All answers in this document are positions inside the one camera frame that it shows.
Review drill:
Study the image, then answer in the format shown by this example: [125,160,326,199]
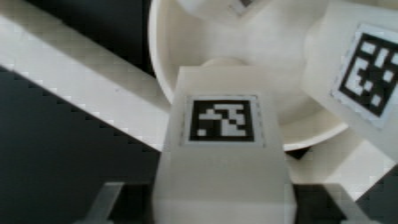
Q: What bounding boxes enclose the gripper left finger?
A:
[73,182,125,224]

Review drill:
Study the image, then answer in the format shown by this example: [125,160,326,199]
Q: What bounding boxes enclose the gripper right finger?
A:
[292,183,381,224]

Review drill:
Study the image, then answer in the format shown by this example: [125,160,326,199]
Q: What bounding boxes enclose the white stool leg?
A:
[153,58,297,224]
[303,0,398,159]
[176,0,276,25]

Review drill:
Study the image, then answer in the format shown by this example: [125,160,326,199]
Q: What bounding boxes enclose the white round stool seat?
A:
[150,0,347,151]

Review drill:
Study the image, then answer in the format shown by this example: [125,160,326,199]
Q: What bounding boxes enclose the white front fence bar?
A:
[0,0,171,149]

